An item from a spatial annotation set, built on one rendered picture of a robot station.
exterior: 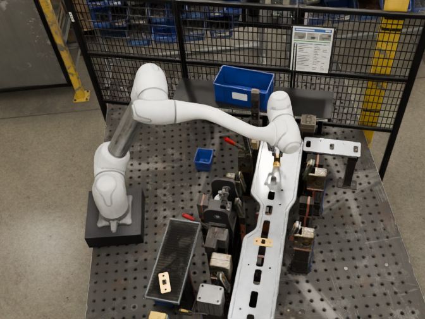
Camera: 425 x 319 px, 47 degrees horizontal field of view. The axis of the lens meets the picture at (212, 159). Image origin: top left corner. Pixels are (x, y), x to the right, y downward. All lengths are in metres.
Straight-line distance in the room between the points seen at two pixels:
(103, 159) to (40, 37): 1.91
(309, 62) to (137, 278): 1.45
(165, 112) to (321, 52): 1.00
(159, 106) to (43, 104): 2.69
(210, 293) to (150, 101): 0.83
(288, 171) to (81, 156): 2.09
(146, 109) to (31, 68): 2.53
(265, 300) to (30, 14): 2.89
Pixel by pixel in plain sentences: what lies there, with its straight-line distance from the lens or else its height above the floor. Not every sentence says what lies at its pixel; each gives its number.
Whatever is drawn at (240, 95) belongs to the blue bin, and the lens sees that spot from 2.70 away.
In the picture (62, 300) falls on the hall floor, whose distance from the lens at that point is 3.44.
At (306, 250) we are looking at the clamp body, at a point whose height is 0.93.
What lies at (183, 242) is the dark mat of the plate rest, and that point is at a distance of 2.08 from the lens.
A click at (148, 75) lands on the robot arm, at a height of 1.57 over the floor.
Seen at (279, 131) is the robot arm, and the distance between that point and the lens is 2.07.
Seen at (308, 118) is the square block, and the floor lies 1.06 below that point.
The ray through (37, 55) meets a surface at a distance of 4.39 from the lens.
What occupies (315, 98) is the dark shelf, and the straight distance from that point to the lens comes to 2.81.
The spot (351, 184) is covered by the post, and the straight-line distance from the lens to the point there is 2.85.
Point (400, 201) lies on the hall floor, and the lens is 3.73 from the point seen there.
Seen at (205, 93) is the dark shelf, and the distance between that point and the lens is 2.85.
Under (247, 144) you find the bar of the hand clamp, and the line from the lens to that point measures 2.41.
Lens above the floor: 2.95
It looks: 50 degrees down
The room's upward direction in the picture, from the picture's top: 6 degrees counter-clockwise
